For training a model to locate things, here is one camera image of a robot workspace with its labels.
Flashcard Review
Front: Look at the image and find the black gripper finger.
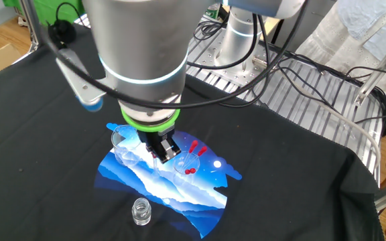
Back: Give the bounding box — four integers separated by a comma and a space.
157, 136, 182, 165
145, 143, 160, 160

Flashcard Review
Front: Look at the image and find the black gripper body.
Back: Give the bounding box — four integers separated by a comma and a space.
135, 129, 178, 154

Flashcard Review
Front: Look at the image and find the short glass beaker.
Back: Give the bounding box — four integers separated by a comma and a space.
172, 149, 202, 185

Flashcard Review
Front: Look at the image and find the tall clear glass beaker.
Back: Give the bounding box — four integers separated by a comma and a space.
111, 124, 144, 167

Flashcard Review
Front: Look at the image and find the small clear glass vial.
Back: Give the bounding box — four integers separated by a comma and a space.
131, 197, 152, 226

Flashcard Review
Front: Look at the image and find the black cloth with blue print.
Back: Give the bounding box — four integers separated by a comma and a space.
0, 23, 385, 241

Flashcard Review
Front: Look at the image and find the green cloth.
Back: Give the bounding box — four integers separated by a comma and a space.
1, 0, 90, 31

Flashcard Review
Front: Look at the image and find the white lace fabric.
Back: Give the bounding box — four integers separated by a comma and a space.
295, 0, 386, 90

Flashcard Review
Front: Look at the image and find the light blue fabric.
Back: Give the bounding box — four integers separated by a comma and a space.
336, 0, 386, 61

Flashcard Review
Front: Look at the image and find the green adapter ring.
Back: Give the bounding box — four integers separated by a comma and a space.
119, 107, 182, 136

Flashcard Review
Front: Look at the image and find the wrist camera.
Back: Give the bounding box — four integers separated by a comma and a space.
75, 95, 104, 113

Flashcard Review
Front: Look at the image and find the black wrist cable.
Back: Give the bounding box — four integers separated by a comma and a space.
44, 0, 311, 110

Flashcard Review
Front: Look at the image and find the silver camera bracket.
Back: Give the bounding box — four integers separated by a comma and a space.
55, 46, 107, 104

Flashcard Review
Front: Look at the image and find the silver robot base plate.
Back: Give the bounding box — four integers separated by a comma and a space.
186, 39, 283, 93

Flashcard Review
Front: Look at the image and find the black cable plug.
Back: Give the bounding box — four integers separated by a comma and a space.
48, 19, 78, 44

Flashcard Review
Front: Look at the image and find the translucent hose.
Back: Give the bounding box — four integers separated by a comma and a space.
279, 75, 381, 175

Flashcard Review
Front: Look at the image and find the thick black cable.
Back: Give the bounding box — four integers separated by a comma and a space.
273, 46, 386, 135

